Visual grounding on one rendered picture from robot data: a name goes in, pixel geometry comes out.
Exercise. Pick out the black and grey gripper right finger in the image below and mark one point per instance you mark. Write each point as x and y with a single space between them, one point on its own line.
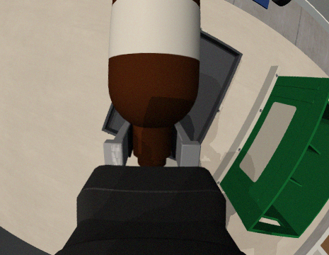
186 152

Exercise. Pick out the brown bottle with white label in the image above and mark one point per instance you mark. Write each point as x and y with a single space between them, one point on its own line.
153 70

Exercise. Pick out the green plastic crate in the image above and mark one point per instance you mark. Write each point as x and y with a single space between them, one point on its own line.
282 171

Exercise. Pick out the dark grey tray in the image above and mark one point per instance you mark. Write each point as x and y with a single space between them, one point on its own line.
218 64

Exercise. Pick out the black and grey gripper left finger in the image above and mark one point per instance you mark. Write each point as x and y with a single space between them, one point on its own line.
117 151

